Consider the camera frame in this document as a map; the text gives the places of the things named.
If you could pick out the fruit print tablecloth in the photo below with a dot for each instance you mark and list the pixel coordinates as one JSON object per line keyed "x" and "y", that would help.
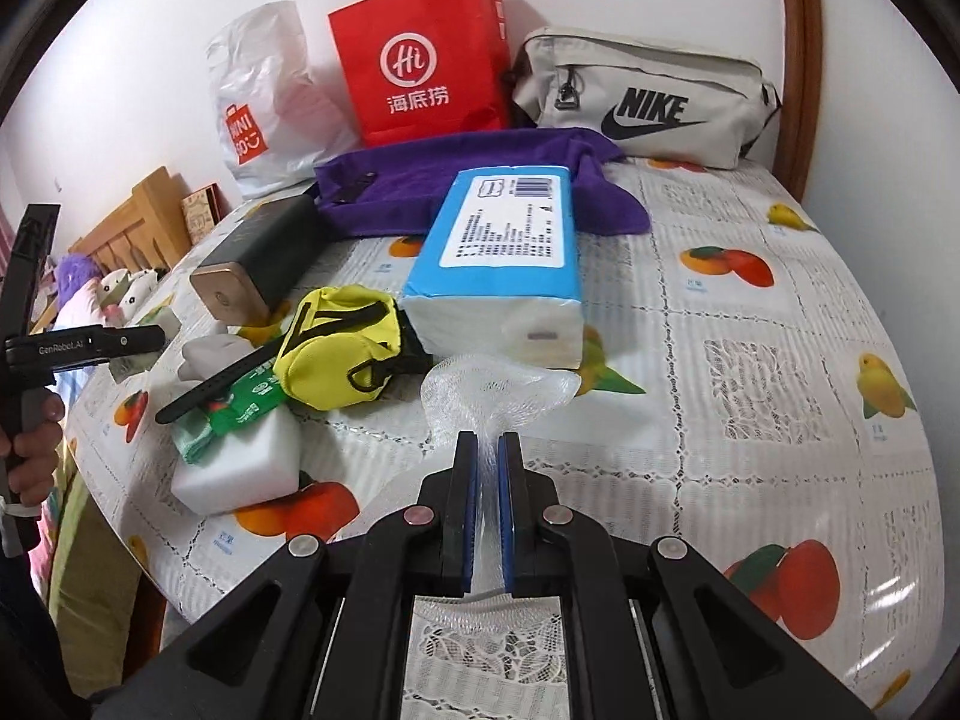
{"x": 712, "y": 360}

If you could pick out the wooden table leg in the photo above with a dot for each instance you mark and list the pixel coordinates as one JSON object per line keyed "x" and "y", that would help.
{"x": 154, "y": 630}

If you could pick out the white plastic figure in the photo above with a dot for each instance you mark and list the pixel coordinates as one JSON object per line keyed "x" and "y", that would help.
{"x": 214, "y": 356}

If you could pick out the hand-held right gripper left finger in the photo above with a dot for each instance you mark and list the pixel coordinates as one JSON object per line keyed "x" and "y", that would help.
{"x": 466, "y": 510}

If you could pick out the wooden headboard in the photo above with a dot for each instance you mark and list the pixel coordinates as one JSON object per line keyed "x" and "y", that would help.
{"x": 157, "y": 202}

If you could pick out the yellow pouch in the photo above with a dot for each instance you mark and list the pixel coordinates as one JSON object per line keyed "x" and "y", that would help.
{"x": 322, "y": 360}

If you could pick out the white foam net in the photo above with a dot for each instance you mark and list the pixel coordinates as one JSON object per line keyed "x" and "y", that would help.
{"x": 487, "y": 390}

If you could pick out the person's dark clothing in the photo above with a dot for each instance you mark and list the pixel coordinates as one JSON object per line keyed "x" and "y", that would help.
{"x": 37, "y": 637}

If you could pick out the red paper bag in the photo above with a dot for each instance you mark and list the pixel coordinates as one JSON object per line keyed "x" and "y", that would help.
{"x": 420, "y": 45}

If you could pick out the purple cloth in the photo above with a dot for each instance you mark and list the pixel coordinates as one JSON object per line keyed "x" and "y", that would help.
{"x": 390, "y": 180}

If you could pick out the brown wooden frame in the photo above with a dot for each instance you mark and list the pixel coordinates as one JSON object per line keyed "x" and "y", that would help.
{"x": 802, "y": 52}

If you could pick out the person's left hand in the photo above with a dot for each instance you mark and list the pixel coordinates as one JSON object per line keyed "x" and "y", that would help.
{"x": 41, "y": 450}

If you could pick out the grey waist bag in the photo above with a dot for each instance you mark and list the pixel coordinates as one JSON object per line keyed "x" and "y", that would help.
{"x": 675, "y": 75}

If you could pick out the white plush toy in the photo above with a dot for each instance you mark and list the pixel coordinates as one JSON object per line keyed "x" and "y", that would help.
{"x": 124, "y": 289}

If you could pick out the yellow green bedsheet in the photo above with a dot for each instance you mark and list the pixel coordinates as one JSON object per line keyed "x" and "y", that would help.
{"x": 90, "y": 577}

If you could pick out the dark green box gold end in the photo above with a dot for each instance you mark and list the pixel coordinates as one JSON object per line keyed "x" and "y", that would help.
{"x": 262, "y": 240}

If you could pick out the white plastic shopping bag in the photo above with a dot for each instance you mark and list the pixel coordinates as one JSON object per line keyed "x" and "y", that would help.
{"x": 277, "y": 90}

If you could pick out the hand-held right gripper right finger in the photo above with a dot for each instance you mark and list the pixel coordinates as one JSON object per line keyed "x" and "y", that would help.
{"x": 514, "y": 510}

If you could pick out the purple plush toy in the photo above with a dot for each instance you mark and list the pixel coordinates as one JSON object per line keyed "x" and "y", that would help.
{"x": 75, "y": 270}

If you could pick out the green sachet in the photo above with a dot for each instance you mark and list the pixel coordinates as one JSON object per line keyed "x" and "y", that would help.
{"x": 251, "y": 401}

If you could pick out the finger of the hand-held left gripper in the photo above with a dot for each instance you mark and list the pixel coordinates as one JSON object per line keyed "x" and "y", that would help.
{"x": 139, "y": 341}

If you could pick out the white sponge block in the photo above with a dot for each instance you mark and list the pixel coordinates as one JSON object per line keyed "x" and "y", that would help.
{"x": 240, "y": 472}

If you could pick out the brown patterned box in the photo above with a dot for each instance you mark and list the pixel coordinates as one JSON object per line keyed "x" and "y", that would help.
{"x": 201, "y": 214}

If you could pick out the blue tissue pack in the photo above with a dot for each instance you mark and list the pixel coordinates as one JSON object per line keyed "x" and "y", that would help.
{"x": 510, "y": 240}

